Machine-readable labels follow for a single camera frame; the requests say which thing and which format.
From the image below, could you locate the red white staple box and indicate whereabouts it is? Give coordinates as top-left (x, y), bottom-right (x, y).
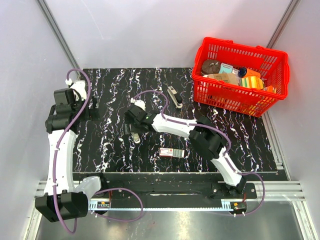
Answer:
top-left (159, 148), bottom-right (185, 158)

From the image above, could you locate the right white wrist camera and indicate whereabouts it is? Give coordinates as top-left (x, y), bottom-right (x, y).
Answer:
top-left (130, 97), bottom-right (146, 111)

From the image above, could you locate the aluminium rail frame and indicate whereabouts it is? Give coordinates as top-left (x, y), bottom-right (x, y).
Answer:
top-left (33, 181), bottom-right (307, 211)

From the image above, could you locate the teal small box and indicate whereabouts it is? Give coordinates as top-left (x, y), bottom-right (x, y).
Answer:
top-left (219, 63), bottom-right (234, 74)

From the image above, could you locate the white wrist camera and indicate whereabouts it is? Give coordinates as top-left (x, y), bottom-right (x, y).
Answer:
top-left (130, 97), bottom-right (146, 111)
top-left (65, 78), bottom-right (87, 102)

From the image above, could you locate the red plastic basket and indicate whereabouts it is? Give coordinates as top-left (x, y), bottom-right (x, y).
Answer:
top-left (192, 37), bottom-right (290, 117)

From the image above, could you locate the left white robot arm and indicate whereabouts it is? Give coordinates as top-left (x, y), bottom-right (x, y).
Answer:
top-left (35, 86), bottom-right (109, 223)

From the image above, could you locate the brown round object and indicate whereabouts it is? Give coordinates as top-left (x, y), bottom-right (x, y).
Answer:
top-left (201, 59), bottom-right (221, 75)

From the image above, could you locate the beige stapler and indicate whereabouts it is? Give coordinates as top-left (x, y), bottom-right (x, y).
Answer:
top-left (131, 133), bottom-right (141, 144)

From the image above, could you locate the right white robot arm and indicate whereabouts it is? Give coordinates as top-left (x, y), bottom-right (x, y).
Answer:
top-left (124, 104), bottom-right (247, 198)

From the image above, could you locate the blue capped orange bottle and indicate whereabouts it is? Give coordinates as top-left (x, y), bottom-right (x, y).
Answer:
top-left (238, 67), bottom-right (261, 78)

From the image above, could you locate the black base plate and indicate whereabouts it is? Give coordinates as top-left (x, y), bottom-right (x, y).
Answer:
top-left (72, 172), bottom-right (257, 210)

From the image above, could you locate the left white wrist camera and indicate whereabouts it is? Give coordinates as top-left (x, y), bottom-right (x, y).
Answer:
top-left (65, 78), bottom-right (87, 102)

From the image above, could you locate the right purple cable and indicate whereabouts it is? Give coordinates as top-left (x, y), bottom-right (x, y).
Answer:
top-left (133, 89), bottom-right (266, 217)

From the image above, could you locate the orange small box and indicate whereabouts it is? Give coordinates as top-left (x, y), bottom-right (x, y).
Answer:
top-left (261, 85), bottom-right (277, 94)

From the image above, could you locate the brown cardboard package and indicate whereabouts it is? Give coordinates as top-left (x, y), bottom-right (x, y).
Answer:
top-left (203, 73), bottom-right (241, 86)

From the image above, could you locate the yellow green sponge pack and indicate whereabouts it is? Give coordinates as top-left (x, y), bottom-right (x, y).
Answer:
top-left (241, 76), bottom-right (265, 90)

